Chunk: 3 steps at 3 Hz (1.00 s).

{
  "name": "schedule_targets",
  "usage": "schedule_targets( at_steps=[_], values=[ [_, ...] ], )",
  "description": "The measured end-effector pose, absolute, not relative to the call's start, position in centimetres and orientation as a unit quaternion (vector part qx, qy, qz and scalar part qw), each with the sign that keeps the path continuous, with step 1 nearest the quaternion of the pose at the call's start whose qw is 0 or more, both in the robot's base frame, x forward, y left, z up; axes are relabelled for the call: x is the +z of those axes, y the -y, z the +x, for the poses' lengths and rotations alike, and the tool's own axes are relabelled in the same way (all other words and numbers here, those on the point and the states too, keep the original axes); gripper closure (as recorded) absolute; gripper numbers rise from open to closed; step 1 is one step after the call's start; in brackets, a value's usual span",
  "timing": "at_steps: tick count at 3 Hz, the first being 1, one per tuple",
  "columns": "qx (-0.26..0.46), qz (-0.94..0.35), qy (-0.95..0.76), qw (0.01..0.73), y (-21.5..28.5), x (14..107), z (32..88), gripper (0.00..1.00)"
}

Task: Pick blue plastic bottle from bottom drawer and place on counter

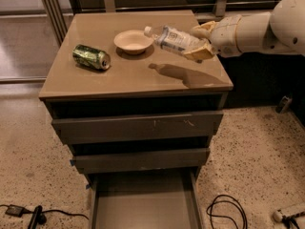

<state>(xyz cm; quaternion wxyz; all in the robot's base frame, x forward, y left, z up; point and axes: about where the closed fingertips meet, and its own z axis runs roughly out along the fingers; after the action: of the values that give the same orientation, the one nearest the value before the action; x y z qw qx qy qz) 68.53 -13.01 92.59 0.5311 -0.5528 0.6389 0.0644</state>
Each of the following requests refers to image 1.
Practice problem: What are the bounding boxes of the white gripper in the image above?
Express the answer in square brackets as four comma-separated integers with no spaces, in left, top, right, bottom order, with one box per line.
[183,14,242,61]

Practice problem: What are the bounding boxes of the clear plastic water bottle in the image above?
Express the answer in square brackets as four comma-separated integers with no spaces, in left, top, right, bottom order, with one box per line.
[144,26,206,56]

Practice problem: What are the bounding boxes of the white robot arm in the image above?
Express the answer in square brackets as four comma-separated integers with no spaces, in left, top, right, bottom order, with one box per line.
[183,0,305,61]

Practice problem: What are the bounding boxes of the grey top drawer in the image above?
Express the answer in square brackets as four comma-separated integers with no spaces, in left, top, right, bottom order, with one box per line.
[51,111,223,144]

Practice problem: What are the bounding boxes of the grey drawer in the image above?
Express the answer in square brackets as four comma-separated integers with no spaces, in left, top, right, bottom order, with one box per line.
[89,169,204,229]
[72,148,210,174]
[51,111,223,144]

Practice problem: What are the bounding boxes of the grey drawer cabinet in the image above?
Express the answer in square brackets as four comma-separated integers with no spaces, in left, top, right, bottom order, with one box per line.
[38,10,234,177]

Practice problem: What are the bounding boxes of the grey bottom drawer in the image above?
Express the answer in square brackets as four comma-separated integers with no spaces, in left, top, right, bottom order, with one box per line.
[89,169,204,229]

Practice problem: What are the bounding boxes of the grey middle drawer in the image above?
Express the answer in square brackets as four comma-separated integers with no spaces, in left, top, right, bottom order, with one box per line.
[72,148,210,174]

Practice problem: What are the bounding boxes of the white paper bowl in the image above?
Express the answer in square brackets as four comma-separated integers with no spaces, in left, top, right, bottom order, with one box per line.
[113,30,153,55]

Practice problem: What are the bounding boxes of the small grey floor device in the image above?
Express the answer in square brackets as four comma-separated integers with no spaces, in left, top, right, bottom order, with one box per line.
[275,95,293,114]

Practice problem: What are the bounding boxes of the green soda can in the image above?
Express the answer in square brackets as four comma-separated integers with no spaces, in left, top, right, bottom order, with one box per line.
[72,44,111,71]

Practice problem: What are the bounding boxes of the white power strip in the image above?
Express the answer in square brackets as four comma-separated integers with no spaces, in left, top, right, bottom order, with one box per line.
[273,202,305,222]

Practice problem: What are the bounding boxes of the black power adapter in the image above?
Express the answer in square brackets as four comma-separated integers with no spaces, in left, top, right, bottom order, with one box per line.
[5,205,24,218]

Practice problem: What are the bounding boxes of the black coiled cable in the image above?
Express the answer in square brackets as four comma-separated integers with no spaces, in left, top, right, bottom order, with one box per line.
[206,194,249,229]

